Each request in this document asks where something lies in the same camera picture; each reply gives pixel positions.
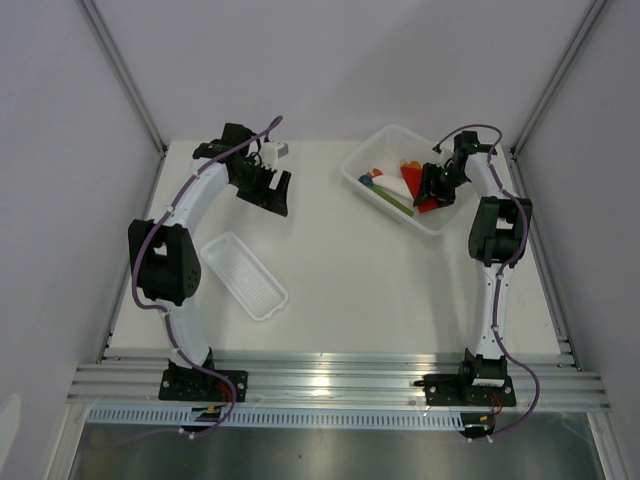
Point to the white slotted cable duct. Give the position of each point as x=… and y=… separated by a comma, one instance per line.
x=314, y=418

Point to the aluminium front rail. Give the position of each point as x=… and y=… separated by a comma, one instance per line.
x=327, y=380

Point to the right aluminium frame post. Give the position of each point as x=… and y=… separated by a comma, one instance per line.
x=568, y=60

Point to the large white plastic basket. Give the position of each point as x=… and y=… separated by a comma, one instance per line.
x=384, y=170

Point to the red paper napkin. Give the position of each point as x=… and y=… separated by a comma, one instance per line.
x=417, y=187

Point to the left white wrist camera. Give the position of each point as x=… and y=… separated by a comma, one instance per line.
x=272, y=152

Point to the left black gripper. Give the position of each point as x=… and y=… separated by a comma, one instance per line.
x=269, y=199

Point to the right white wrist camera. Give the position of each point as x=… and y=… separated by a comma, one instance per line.
x=444, y=155

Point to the orange plastic spoon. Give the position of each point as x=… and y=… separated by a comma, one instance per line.
x=413, y=165

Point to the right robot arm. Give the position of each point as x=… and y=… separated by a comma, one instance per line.
x=497, y=242

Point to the small white utensil tray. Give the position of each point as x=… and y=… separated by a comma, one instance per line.
x=259, y=293

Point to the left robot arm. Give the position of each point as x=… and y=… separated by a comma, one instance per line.
x=165, y=268

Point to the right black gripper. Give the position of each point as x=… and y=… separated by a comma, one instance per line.
x=430, y=187

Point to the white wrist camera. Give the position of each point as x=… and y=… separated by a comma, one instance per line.
x=444, y=155
x=272, y=152

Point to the left aluminium frame post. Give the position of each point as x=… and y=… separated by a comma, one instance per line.
x=120, y=70

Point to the aluminium frame post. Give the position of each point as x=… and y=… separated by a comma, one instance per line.
x=120, y=70
x=568, y=60

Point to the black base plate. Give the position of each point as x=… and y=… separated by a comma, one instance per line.
x=230, y=387
x=456, y=390

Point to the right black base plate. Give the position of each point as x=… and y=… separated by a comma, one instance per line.
x=456, y=390

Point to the blue utensil in basket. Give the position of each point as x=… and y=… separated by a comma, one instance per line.
x=366, y=180

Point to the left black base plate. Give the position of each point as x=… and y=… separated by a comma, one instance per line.
x=230, y=387

